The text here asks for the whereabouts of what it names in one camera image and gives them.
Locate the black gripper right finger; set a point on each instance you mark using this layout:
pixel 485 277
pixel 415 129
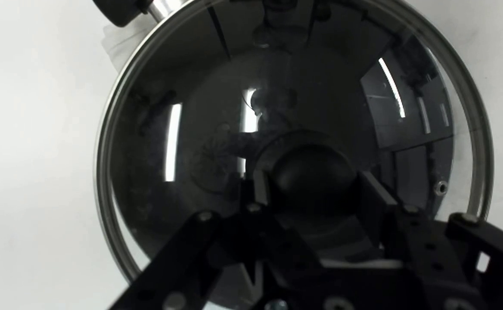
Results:
pixel 451 259

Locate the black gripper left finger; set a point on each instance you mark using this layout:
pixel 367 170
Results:
pixel 205 247

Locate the glass lid with black knob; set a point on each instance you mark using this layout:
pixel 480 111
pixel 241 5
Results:
pixel 205 115

